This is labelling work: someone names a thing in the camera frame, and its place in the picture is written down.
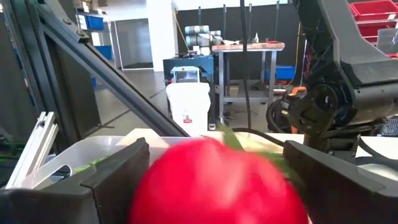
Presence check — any aluminium extrusion bar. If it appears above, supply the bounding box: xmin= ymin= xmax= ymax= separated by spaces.
xmin=4 ymin=111 xmax=60 ymax=190

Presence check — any blue storage bin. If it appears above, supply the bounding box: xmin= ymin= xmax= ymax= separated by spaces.
xmin=95 ymin=45 xmax=113 ymax=62
xmin=85 ymin=15 xmax=105 ymax=31
xmin=264 ymin=65 xmax=296 ymax=81

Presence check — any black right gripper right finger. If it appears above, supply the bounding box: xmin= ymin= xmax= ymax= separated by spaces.
xmin=283 ymin=139 xmax=385 ymax=224

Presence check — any red storage bin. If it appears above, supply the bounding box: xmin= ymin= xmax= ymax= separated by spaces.
xmin=349 ymin=0 xmax=398 ymax=22
xmin=357 ymin=21 xmax=398 ymax=44

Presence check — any white building column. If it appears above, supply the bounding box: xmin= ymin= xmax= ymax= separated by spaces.
xmin=146 ymin=0 xmax=178 ymax=72

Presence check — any clear plastic container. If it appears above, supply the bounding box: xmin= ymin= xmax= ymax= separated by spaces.
xmin=170 ymin=65 xmax=201 ymax=84

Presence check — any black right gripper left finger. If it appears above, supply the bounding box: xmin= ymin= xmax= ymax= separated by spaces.
xmin=81 ymin=137 xmax=150 ymax=224

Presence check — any translucent white plastic basket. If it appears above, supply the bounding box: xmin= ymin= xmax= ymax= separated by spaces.
xmin=20 ymin=128 xmax=312 ymax=190

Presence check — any white plastic bin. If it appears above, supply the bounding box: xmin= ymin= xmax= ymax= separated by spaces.
xmin=165 ymin=82 xmax=211 ymax=138

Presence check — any black diagonal frame strut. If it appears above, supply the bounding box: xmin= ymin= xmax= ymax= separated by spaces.
xmin=9 ymin=0 xmax=191 ymax=138

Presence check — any dark blue cabinet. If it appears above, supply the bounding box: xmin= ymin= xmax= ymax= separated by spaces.
xmin=163 ymin=55 xmax=218 ymax=94

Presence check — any black hanging cable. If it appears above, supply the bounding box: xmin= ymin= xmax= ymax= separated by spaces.
xmin=239 ymin=0 xmax=253 ymax=130

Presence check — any wood-topped metal workbench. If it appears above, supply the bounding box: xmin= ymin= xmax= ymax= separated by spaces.
xmin=211 ymin=42 xmax=286 ymax=125

